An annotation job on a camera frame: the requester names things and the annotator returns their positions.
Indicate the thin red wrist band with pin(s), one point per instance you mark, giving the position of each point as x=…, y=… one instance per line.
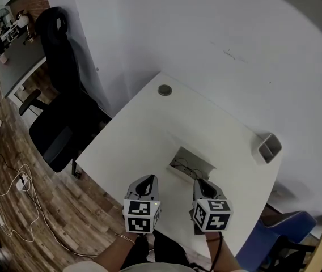
x=212, y=239

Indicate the person's right forearm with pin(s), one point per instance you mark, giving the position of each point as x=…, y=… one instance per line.
x=220, y=255

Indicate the person's black trousers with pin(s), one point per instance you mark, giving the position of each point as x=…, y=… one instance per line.
x=166, y=249

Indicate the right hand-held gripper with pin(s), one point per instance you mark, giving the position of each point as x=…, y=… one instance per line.
x=212, y=212

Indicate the blue chair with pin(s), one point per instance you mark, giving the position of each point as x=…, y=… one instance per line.
x=266, y=237

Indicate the gold desk lamp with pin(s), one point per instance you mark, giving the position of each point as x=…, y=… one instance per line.
x=28, y=28

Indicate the grey desk white frame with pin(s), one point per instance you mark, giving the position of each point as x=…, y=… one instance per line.
x=19, y=64

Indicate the person's left forearm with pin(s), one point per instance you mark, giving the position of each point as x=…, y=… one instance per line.
x=118, y=251

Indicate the black thin-framed glasses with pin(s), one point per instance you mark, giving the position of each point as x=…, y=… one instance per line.
x=188, y=169

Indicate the white glasses case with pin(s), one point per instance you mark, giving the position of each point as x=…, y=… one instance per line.
x=190, y=163

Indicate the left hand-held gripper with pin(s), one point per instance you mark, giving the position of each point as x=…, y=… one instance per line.
x=141, y=208

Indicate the black office chair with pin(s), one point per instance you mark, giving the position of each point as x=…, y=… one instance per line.
x=64, y=103

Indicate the person's light shirt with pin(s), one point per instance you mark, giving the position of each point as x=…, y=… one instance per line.
x=155, y=267

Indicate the white rectangular pen holder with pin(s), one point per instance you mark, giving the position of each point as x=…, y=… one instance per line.
x=268, y=149

